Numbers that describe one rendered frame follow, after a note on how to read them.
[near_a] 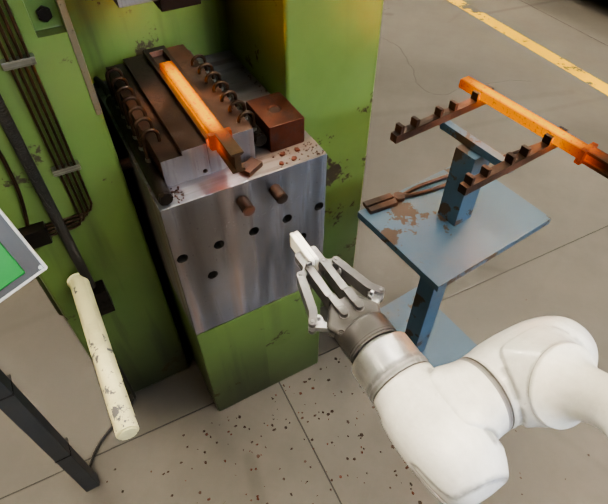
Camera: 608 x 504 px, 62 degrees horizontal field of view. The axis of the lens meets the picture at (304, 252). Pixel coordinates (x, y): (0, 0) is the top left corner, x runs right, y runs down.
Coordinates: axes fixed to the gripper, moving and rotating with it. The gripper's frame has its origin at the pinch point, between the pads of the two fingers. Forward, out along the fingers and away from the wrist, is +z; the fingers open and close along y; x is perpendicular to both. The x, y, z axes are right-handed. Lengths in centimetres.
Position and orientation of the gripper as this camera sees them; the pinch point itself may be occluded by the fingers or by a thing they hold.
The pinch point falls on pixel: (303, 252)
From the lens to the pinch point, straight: 79.7
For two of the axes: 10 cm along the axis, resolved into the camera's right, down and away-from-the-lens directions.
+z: -4.8, -6.5, 5.8
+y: 8.8, -3.6, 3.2
